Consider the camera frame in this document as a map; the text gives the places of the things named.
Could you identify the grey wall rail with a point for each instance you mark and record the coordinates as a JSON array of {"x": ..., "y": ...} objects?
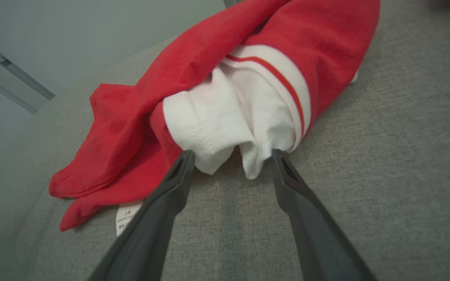
[{"x": 22, "y": 73}]

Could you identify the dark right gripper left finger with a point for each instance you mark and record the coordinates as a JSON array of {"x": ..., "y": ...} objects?
[{"x": 150, "y": 226}]

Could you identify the red white striped shirt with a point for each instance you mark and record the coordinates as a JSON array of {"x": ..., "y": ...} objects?
[{"x": 209, "y": 58}]

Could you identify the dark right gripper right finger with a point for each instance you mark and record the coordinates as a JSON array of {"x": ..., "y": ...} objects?
[{"x": 311, "y": 234}]

